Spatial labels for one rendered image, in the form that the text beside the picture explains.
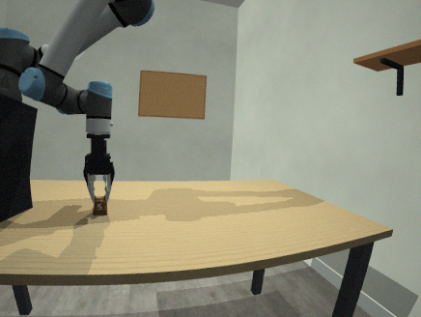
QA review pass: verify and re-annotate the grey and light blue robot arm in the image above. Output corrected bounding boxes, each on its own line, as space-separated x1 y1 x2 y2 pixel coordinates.
0 0 154 135

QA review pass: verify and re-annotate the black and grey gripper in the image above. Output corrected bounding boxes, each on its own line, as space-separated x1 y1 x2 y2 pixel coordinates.
83 133 115 204

